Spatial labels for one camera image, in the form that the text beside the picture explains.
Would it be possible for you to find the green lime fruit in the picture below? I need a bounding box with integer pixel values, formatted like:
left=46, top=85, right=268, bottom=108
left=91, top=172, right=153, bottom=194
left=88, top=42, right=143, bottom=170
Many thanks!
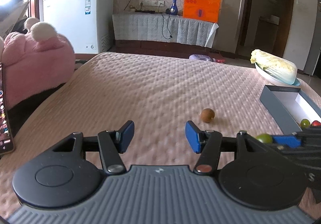
left=300, top=119, right=311, bottom=129

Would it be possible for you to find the red apple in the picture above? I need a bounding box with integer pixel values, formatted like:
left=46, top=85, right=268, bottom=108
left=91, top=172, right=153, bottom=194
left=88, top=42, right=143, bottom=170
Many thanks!
left=311, top=120, right=321, bottom=127

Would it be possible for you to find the green tomato with stem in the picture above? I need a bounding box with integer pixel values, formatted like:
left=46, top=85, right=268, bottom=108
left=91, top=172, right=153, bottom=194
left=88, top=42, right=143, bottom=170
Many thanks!
left=255, top=133, right=273, bottom=144

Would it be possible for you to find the grey cardboard box lid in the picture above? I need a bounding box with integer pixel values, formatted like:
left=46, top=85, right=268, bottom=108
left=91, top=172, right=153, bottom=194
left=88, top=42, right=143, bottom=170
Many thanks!
left=260, top=85, right=320, bottom=134

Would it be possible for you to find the brown kiwi far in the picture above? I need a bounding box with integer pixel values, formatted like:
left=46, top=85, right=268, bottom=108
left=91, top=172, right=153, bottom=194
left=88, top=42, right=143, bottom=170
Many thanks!
left=200, top=108, right=215, bottom=123

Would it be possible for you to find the light blue plate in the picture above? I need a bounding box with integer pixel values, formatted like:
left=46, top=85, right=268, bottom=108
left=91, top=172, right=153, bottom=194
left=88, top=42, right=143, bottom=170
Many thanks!
left=255, top=63, right=301, bottom=88

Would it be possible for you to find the napa cabbage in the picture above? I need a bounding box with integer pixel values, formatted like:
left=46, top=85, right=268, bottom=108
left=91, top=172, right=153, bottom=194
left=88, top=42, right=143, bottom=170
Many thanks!
left=250, top=49, right=298, bottom=85

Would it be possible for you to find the pink quilted table cover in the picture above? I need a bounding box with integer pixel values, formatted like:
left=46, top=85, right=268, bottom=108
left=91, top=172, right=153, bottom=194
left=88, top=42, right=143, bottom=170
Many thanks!
left=0, top=51, right=321, bottom=219

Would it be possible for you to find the grey refrigerator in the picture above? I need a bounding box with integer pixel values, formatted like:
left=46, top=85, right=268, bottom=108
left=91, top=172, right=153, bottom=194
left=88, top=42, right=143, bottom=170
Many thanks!
left=304, top=0, right=320, bottom=76

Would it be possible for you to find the purple plastic jug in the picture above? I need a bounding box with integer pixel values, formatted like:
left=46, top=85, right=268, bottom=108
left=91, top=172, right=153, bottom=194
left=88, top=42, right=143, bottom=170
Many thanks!
left=189, top=54, right=216, bottom=62

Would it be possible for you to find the pink plush toy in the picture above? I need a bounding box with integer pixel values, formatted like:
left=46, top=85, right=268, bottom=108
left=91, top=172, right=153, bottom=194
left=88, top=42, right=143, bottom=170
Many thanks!
left=1, top=17, right=76, bottom=110

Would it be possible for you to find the cloth covered tv cabinet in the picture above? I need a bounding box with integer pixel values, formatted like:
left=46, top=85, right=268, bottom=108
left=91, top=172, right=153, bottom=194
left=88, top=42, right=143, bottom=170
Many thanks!
left=113, top=12, right=219, bottom=58

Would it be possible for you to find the white chest freezer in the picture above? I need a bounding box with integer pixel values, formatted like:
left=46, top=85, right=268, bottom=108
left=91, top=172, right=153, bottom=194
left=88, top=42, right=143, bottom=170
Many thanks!
left=43, top=0, right=114, bottom=55

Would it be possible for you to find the black power strip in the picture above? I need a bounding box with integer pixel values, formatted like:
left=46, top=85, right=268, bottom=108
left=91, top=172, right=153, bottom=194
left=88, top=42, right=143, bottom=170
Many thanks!
left=135, top=9, right=156, bottom=14

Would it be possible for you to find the blue glass bottle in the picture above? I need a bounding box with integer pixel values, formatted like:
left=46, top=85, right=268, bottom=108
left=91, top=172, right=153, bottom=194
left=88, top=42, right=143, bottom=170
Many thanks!
left=165, top=0, right=178, bottom=16

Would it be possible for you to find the orange gift bag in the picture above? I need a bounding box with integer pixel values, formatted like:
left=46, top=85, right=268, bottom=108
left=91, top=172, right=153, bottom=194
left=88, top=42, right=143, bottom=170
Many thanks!
left=183, top=0, right=221, bottom=23

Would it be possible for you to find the black hanging cable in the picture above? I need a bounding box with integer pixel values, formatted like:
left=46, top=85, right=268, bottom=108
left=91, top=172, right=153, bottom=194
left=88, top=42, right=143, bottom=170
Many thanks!
left=158, top=0, right=173, bottom=40

